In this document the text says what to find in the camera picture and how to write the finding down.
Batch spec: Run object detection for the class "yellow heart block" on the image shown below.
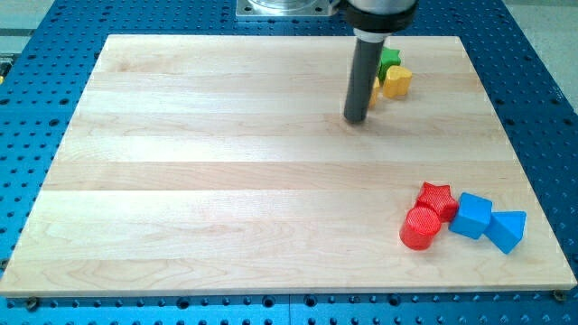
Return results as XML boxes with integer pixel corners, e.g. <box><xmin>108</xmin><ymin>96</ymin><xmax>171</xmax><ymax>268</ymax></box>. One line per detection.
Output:
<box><xmin>383</xmin><ymin>65</ymin><xmax>413</xmax><ymax>98</ymax></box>

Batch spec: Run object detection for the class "green star block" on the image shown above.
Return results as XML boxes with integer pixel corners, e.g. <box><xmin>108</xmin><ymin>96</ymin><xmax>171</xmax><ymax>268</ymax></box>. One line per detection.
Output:
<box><xmin>377</xmin><ymin>47</ymin><xmax>401</xmax><ymax>83</ymax></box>

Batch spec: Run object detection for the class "red star block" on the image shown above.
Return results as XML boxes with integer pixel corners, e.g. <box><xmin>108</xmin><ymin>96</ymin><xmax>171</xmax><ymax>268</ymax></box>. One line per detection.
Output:
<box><xmin>415</xmin><ymin>182</ymin><xmax>459</xmax><ymax>223</ymax></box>

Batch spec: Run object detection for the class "light wooden board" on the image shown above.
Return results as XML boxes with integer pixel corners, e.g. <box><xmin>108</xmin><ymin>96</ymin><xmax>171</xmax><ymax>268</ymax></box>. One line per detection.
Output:
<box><xmin>1</xmin><ymin>34</ymin><xmax>576</xmax><ymax>297</ymax></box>

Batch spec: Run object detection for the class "yellow block behind rod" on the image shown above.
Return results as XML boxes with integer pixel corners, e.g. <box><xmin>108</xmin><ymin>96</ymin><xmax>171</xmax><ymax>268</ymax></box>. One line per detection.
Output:
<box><xmin>368</xmin><ymin>77</ymin><xmax>381</xmax><ymax>110</ymax></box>

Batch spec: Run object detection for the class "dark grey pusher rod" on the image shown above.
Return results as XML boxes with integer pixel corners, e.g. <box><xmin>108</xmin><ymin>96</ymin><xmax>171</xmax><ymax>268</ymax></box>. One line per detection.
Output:
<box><xmin>343</xmin><ymin>38</ymin><xmax>385</xmax><ymax>124</ymax></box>

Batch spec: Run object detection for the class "red cylinder block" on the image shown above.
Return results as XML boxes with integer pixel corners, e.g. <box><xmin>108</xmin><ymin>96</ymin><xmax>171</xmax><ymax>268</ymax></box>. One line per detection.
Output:
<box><xmin>399</xmin><ymin>207</ymin><xmax>441</xmax><ymax>250</ymax></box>

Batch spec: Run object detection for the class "blue cube block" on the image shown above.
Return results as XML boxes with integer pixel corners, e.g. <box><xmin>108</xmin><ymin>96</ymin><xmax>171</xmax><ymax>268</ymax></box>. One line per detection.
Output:
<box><xmin>449</xmin><ymin>192</ymin><xmax>493</xmax><ymax>239</ymax></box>

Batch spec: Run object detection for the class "blue triangle block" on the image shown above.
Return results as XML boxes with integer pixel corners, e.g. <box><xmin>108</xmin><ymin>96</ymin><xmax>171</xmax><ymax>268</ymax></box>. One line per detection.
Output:
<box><xmin>484</xmin><ymin>211</ymin><xmax>527</xmax><ymax>255</ymax></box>

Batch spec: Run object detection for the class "left board clamp screw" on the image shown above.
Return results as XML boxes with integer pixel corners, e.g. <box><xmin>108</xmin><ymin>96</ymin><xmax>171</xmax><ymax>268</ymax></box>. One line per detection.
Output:
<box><xmin>23</xmin><ymin>297</ymin><xmax>40</xmax><ymax>312</ymax></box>

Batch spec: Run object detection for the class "board clamp screw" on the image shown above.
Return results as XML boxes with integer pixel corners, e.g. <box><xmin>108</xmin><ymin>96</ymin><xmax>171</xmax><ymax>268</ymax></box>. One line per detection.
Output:
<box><xmin>23</xmin><ymin>297</ymin><xmax>40</xmax><ymax>312</ymax></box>
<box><xmin>552</xmin><ymin>290</ymin><xmax>566</xmax><ymax>302</ymax></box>

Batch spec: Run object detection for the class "right board clamp screw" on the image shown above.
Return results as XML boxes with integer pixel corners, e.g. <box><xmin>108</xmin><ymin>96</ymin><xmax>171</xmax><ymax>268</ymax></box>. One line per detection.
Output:
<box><xmin>552</xmin><ymin>290</ymin><xmax>566</xmax><ymax>302</ymax></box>

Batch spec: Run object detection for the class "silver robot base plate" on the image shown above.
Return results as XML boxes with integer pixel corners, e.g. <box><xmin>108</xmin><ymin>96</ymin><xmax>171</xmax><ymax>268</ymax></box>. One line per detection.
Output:
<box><xmin>236</xmin><ymin>0</ymin><xmax>340</xmax><ymax>18</ymax></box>

